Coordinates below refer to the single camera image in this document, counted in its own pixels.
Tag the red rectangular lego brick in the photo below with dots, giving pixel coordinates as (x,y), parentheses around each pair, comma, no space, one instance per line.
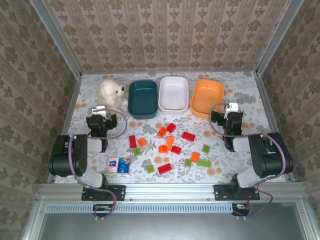
(164,168)
(132,141)
(188,136)

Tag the green square lego brick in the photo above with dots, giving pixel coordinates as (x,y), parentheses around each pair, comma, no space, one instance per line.
(188,163)
(150,169)
(137,151)
(206,149)

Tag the orange square lego brick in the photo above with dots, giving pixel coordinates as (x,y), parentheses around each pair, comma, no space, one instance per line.
(142,142)
(162,131)
(163,149)

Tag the green rectangular lego brick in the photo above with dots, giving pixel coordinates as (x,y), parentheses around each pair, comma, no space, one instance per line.
(204,163)

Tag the orange rectangular lego brick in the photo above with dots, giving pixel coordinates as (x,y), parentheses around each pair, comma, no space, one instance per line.
(195,157)
(170,142)

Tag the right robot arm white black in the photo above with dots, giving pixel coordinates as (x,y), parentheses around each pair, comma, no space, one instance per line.
(267,155)

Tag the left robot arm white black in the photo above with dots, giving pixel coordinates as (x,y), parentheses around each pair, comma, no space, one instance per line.
(75,155)

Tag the white teddy bear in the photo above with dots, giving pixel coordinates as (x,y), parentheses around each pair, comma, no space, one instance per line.
(110,92)

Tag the dark teal plastic container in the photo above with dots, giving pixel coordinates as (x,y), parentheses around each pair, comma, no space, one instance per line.
(142,100)

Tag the orange plastic container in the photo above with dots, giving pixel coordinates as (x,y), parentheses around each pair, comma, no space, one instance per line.
(206,97)

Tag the floral patterned table cover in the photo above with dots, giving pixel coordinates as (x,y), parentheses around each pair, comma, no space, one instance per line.
(225,162)

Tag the pink tissue pack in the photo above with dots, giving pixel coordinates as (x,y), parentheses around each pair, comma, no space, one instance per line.
(112,164)

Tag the blue tissue pack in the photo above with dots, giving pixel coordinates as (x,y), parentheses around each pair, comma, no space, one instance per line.
(124,165)

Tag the red square lego brick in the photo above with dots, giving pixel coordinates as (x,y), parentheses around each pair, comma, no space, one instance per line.
(176,149)
(171,127)

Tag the white plastic container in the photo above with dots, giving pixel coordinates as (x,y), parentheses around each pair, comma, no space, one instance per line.
(173,96)

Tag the grey metal panel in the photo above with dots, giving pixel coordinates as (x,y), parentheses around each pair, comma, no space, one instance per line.
(170,227)

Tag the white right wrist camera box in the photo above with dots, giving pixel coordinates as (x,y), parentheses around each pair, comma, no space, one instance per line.
(232,107)

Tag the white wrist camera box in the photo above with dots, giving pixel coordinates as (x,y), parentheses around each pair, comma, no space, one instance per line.
(98,110)
(232,107)

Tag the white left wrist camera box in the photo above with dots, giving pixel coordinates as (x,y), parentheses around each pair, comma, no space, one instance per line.
(98,110)

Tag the aluminium side rail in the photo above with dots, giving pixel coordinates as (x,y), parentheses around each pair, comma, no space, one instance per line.
(267,105)
(72,105)

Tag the aluminium back rail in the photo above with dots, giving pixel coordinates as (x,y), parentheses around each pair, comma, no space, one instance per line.
(170,71)

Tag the aluminium frame post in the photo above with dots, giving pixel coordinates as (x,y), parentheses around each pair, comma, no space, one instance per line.
(57,37)
(277,37)

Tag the aluminium front rail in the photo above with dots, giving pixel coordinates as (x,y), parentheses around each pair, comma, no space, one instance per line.
(170,191)

